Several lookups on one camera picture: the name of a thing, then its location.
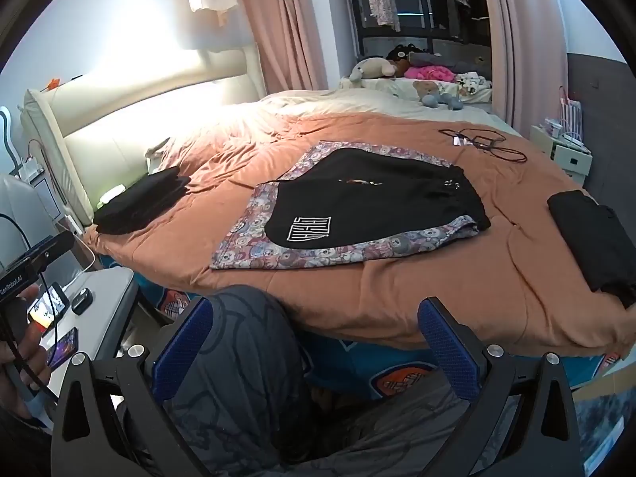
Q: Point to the black pants with white print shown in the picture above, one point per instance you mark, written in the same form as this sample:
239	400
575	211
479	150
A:
372	203

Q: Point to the black window frame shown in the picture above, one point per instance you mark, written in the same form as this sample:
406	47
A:
357	10

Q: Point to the person's left hand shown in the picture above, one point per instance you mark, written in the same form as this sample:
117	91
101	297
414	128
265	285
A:
35	353

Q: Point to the striped gift bag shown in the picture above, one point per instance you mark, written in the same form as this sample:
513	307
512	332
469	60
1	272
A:
571	117

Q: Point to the black plush toy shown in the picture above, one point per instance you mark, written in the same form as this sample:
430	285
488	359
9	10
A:
402	52

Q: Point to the white side table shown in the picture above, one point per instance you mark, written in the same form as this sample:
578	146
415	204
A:
109	283

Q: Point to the smartphone with colourful screen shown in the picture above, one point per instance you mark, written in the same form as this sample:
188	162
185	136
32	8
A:
64	348

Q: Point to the lit smartphone on stand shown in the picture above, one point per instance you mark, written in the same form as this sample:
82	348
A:
47	308

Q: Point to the pink cloth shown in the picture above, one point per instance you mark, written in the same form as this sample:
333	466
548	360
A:
430	73

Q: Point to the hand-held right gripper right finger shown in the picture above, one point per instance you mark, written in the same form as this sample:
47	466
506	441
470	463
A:
447	348

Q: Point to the cream bed sheet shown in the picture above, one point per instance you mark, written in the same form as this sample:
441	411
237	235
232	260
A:
348	104

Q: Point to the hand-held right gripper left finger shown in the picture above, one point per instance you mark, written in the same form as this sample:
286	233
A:
181	353

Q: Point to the brown teddy bear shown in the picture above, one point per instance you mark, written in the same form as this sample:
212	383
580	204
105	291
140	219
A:
426	88

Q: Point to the black computer mouse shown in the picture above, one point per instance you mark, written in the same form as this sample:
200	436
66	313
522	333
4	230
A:
82	300

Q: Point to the white nightstand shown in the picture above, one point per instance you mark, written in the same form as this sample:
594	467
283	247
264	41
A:
566	159

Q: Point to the pink curtain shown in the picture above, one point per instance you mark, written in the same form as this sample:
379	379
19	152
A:
288	25
521	35

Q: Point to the white patterned cloth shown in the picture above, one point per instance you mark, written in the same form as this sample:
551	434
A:
472	84

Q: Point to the cream padded headboard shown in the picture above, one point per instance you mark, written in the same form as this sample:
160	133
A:
99	149

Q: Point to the orange blanket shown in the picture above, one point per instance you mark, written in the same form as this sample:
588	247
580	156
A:
397	298

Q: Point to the folded black garment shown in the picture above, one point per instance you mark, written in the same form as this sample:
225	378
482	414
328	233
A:
591	243
139	201

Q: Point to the small orange toy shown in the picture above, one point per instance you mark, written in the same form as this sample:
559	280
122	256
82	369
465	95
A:
52	83

